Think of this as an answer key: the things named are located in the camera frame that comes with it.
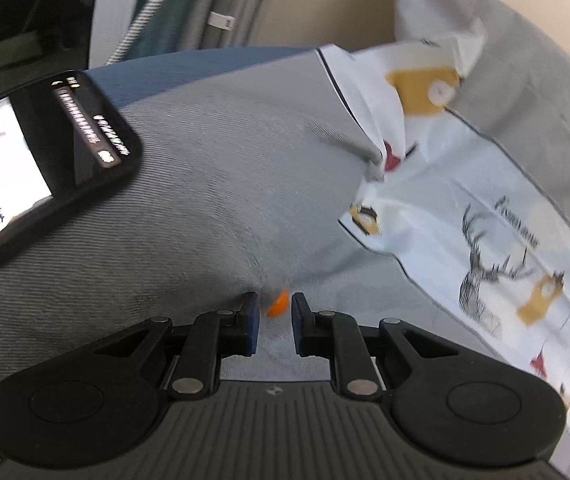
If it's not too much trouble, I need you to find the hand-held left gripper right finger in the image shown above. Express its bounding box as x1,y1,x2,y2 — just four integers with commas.
291,292,483,402

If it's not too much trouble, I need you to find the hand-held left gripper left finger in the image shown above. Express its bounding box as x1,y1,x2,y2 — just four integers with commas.
67,291,260,402

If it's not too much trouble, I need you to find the orange mandarin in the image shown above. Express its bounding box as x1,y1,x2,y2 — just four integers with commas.
266,290,290,319

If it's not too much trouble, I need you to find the grey printed blanket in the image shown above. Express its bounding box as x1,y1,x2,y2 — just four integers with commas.
0,0,570,480

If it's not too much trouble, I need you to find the black smartphone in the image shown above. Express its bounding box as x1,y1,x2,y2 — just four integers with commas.
0,70,144,287

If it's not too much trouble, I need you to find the teal striped cloth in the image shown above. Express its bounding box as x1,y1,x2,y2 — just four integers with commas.
107,0,200,65

